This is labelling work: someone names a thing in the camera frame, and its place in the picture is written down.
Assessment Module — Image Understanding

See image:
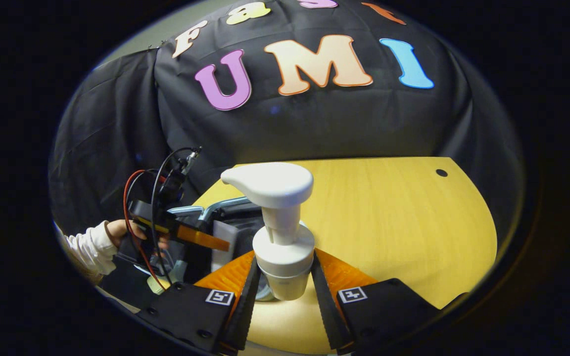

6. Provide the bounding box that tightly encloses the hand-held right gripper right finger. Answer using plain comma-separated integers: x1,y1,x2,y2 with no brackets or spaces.
310,247,440,354

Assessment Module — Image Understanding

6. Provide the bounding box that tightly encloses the light blue suitcase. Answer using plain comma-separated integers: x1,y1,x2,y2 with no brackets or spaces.
165,196,272,302

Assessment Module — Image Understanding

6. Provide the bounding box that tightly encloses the black backdrop cloth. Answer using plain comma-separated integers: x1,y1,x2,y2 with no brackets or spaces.
48,0,525,238

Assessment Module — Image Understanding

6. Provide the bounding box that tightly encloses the white pump bottle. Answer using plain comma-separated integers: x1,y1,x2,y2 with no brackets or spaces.
220,162,316,302

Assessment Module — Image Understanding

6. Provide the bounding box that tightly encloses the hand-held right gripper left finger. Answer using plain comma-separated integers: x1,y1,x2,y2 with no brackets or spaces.
138,250,262,356

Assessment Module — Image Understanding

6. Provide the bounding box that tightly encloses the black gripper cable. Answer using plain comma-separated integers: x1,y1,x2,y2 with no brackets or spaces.
150,146,201,283

